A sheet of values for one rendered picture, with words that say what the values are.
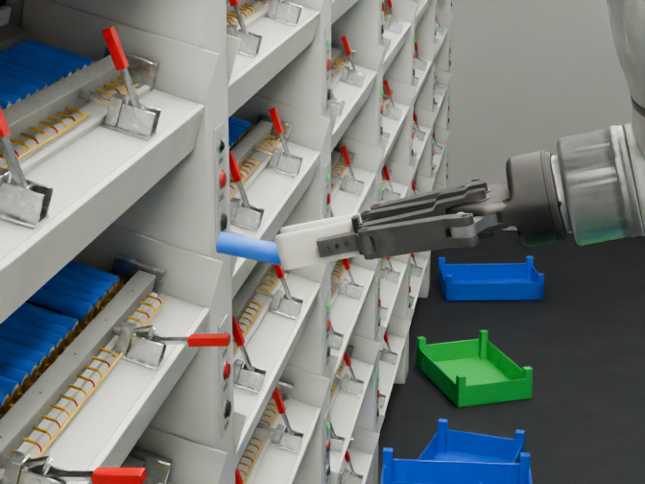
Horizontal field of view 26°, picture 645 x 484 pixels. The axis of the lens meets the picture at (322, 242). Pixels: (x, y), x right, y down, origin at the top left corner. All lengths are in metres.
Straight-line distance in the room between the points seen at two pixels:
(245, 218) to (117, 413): 0.53
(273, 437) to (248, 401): 0.38
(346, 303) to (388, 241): 1.48
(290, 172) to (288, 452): 0.41
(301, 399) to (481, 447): 1.15
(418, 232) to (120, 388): 0.28
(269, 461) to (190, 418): 0.55
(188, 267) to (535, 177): 0.40
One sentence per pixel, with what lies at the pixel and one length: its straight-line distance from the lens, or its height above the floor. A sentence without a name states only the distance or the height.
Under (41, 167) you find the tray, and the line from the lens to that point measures 1.03.
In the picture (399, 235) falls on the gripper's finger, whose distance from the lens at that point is 1.12.
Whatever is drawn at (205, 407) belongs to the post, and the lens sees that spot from 1.41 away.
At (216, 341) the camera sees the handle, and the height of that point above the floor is 0.96.
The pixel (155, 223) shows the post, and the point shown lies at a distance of 1.36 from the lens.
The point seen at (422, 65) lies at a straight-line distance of 3.93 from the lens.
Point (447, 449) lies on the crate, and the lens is 3.28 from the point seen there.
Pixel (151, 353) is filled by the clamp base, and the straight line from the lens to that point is 1.22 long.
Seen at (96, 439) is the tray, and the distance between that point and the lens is 1.09.
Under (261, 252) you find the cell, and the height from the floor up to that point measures 1.04.
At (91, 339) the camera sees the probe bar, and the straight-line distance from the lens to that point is 1.19.
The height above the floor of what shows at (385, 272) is 0.36.
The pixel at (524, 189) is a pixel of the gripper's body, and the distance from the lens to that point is 1.11.
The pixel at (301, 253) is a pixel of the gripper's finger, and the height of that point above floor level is 1.04.
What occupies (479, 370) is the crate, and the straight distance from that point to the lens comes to 3.74.
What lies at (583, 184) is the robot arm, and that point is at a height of 1.12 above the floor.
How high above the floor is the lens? 1.38
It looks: 17 degrees down
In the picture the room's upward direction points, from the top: straight up
